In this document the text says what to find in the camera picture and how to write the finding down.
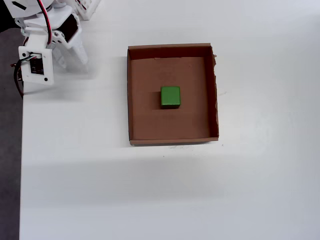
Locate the green cube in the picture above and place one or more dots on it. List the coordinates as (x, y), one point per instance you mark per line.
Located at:
(170, 96)

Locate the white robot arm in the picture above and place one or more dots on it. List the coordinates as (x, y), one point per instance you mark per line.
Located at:
(27, 7)

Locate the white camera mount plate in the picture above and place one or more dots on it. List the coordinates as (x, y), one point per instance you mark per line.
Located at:
(47, 67)

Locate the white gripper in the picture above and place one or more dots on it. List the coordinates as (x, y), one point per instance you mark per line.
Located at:
(80, 53)

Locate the brown cardboard box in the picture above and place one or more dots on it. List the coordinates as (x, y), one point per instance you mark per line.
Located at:
(150, 125)

